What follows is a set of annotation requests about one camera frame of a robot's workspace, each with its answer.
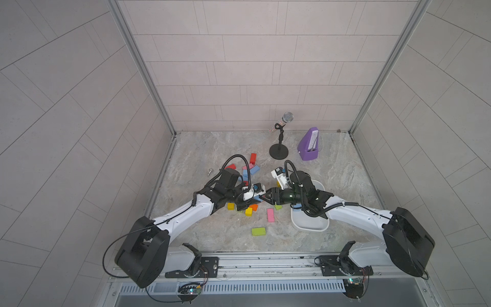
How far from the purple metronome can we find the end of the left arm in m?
0.46

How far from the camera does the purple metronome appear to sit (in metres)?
0.96

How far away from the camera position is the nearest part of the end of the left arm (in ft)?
1.97
